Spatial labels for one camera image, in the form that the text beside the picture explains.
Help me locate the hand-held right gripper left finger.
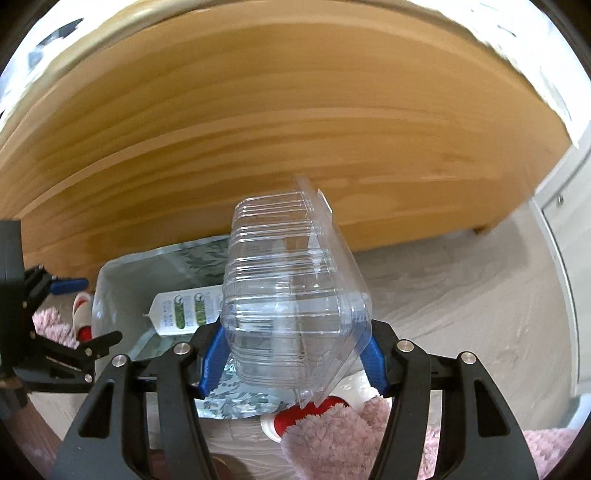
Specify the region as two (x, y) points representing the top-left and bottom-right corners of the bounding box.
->
(50, 323), (232, 480)

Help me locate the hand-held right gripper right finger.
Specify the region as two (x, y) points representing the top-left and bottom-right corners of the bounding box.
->
(360, 318), (540, 480)

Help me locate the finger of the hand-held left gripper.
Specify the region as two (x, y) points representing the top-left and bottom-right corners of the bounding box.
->
(21, 265), (89, 328)
(16, 330), (123, 388)

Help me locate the waste bin with printed liner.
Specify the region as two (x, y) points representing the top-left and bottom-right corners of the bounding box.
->
(92, 234), (305, 421)

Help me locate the clear plastic clamshell box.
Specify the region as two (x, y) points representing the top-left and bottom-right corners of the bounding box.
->
(221, 173), (374, 409)

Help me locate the red white slipper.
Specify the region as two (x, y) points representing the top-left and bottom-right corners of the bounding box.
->
(73, 292), (95, 344)
(260, 383), (370, 446)

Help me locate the person's right pink fluffy leg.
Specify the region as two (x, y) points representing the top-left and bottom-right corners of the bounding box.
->
(281, 396), (571, 480)

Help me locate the wooden bed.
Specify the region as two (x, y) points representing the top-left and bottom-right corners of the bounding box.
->
(0, 9), (580, 296)

